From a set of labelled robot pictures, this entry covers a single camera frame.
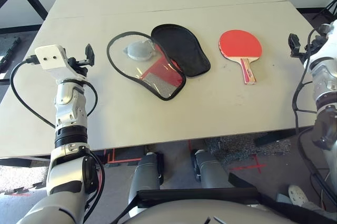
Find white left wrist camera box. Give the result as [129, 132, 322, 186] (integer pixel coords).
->
[35, 45, 88, 81]

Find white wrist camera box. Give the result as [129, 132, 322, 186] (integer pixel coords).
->
[306, 20, 337, 71]
[35, 45, 88, 81]

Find grey robot torso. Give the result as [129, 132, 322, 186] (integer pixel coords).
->
[128, 199, 290, 224]

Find pale speckled floor mat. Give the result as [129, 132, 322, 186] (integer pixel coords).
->
[0, 164, 51, 196]

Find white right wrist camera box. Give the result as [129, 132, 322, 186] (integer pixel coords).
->
[306, 20, 337, 71]

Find black harness bar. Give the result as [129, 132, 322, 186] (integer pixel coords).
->
[135, 186, 260, 205]

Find grey robot leg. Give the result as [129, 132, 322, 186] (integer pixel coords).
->
[128, 151, 165, 204]
[190, 149, 233, 189]

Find grey fluffy pom-pom zipper pull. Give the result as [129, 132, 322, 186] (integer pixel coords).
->
[123, 40, 156, 62]

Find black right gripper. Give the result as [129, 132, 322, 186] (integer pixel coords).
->
[288, 33, 329, 61]

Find grey speckled floor mat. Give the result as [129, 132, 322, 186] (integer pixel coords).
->
[204, 134, 291, 172]

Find grey robot right leg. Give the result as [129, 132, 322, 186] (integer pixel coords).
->
[190, 149, 233, 189]

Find red ping-pong paddle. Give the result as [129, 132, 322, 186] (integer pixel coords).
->
[218, 29, 263, 86]

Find black table rail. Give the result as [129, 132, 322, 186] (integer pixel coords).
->
[0, 155, 51, 168]

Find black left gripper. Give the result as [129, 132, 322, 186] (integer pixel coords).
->
[67, 43, 95, 77]

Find red black paddle case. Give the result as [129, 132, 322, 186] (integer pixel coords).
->
[106, 23, 212, 102]

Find black foam floor mats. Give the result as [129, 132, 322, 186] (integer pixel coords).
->
[0, 36, 22, 83]

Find black harness strap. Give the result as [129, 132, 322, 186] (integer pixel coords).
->
[227, 172, 337, 224]
[113, 199, 140, 224]

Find grey robot left leg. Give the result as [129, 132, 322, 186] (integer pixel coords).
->
[128, 151, 165, 204]

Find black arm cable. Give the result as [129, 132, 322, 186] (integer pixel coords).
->
[10, 54, 100, 130]
[292, 27, 337, 209]

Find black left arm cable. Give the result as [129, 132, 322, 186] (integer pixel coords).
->
[10, 54, 100, 130]

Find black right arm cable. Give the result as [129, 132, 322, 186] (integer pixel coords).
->
[292, 27, 337, 209]

